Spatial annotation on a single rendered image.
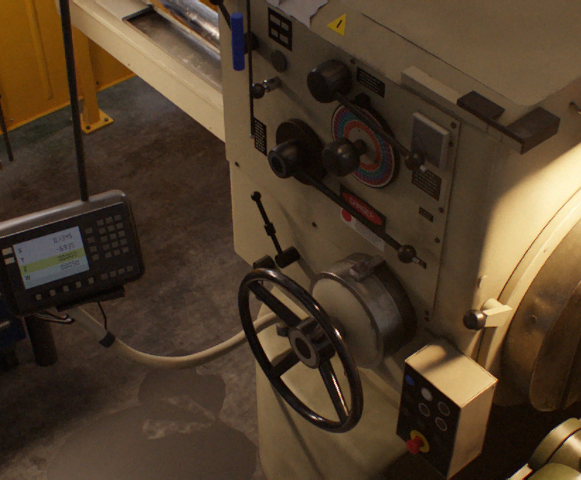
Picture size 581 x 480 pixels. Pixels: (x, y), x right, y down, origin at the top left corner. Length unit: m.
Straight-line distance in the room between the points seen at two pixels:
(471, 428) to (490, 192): 0.52
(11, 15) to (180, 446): 1.97
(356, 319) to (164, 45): 1.34
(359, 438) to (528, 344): 0.86
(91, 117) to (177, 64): 1.85
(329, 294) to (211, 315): 1.85
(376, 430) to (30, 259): 1.05
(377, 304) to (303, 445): 1.04
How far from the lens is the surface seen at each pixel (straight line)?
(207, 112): 2.97
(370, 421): 2.78
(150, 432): 3.52
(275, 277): 1.90
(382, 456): 2.72
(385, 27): 1.82
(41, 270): 2.39
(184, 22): 2.99
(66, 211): 2.37
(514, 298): 1.96
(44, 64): 4.56
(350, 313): 1.99
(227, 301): 3.89
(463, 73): 1.71
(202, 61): 2.97
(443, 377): 1.93
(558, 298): 1.96
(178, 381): 3.65
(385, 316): 1.98
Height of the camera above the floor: 2.84
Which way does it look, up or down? 43 degrees down
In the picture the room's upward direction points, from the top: straight up
